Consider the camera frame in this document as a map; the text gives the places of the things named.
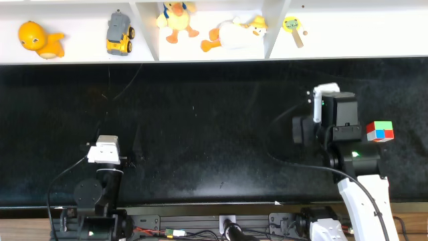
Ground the white plush duck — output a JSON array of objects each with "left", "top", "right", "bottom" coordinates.
[{"left": 200, "top": 15, "right": 269, "bottom": 53}]

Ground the yellow plush duck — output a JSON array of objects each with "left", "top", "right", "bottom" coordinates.
[{"left": 155, "top": 1, "right": 201, "bottom": 45}]

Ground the yellow rattle toy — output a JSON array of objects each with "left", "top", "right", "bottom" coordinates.
[{"left": 282, "top": 16, "right": 309, "bottom": 49}]

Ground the grey and yellow toy truck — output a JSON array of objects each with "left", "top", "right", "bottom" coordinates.
[{"left": 106, "top": 10, "right": 136, "bottom": 57}]

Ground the white shelf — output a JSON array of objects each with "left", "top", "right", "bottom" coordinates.
[{"left": 0, "top": 0, "right": 428, "bottom": 66}]

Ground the many-coloured puzzle cube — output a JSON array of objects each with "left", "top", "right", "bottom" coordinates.
[{"left": 365, "top": 120, "right": 395, "bottom": 143}]

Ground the yellow rubber duck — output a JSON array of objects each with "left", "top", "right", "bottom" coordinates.
[{"left": 17, "top": 20, "right": 66, "bottom": 60}]

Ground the black cable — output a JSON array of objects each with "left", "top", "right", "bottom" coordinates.
[
  {"left": 46, "top": 154, "right": 90, "bottom": 235},
  {"left": 265, "top": 101, "right": 391, "bottom": 241}
]

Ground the mounting rail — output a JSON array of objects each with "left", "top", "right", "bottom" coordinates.
[{"left": 49, "top": 204, "right": 356, "bottom": 241}]

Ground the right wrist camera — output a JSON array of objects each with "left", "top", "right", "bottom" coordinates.
[{"left": 312, "top": 82, "right": 341, "bottom": 125}]

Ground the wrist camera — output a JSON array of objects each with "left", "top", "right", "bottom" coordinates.
[
  {"left": 87, "top": 135, "right": 122, "bottom": 165},
  {"left": 312, "top": 82, "right": 341, "bottom": 125}
]

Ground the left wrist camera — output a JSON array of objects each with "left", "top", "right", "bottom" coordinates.
[{"left": 87, "top": 135, "right": 122, "bottom": 165}]

